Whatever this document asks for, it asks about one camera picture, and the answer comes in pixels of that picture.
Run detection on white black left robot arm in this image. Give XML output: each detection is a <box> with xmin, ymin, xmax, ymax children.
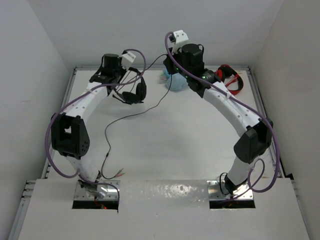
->
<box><xmin>51</xmin><ymin>53</ymin><xmax>127</xmax><ymax>183</ymax></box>

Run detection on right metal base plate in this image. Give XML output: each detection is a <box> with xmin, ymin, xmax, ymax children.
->
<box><xmin>206</xmin><ymin>179</ymin><xmax>254</xmax><ymax>201</ymax></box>

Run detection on thin black headset cable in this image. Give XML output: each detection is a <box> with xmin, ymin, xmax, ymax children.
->
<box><xmin>101</xmin><ymin>53</ymin><xmax>173</xmax><ymax>180</ymax></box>

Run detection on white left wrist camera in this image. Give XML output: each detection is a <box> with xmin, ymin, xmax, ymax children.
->
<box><xmin>121</xmin><ymin>51</ymin><xmax>136</xmax><ymax>71</ymax></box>

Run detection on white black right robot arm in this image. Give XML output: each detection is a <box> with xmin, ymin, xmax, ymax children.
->
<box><xmin>163</xmin><ymin>43</ymin><xmax>273</xmax><ymax>195</ymax></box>

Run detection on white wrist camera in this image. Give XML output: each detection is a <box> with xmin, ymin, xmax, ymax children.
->
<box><xmin>121</xmin><ymin>51</ymin><xmax>136</xmax><ymax>71</ymax></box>
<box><xmin>169</xmin><ymin>30</ymin><xmax>189</xmax><ymax>55</ymax></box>

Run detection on black headset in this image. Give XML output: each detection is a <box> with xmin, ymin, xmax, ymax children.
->
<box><xmin>111</xmin><ymin>66</ymin><xmax>148</xmax><ymax>105</ymax></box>

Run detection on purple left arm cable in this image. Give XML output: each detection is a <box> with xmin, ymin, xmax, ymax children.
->
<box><xmin>44</xmin><ymin>48</ymin><xmax>147</xmax><ymax>208</ymax></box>

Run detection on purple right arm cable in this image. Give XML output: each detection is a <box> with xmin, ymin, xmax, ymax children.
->
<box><xmin>164</xmin><ymin>31</ymin><xmax>281</xmax><ymax>201</ymax></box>

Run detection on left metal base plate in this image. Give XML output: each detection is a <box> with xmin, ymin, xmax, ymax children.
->
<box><xmin>74</xmin><ymin>180</ymin><xmax>120</xmax><ymax>201</ymax></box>

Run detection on red black headphones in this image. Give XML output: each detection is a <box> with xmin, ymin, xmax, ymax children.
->
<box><xmin>215</xmin><ymin>64</ymin><xmax>244</xmax><ymax>96</ymax></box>

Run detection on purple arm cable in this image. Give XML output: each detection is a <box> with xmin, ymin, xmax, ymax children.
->
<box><xmin>164</xmin><ymin>31</ymin><xmax>281</xmax><ymax>201</ymax></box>
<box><xmin>44</xmin><ymin>48</ymin><xmax>147</xmax><ymax>208</ymax></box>

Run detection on metal base plate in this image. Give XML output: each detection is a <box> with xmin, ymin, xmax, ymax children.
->
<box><xmin>74</xmin><ymin>180</ymin><xmax>120</xmax><ymax>201</ymax></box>
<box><xmin>206</xmin><ymin>179</ymin><xmax>254</xmax><ymax>201</ymax></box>

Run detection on light blue headphones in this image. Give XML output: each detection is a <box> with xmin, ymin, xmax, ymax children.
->
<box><xmin>159</xmin><ymin>68</ymin><xmax>188</xmax><ymax>92</ymax></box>

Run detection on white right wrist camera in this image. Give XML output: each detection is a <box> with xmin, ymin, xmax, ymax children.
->
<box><xmin>169</xmin><ymin>30</ymin><xmax>189</xmax><ymax>55</ymax></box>

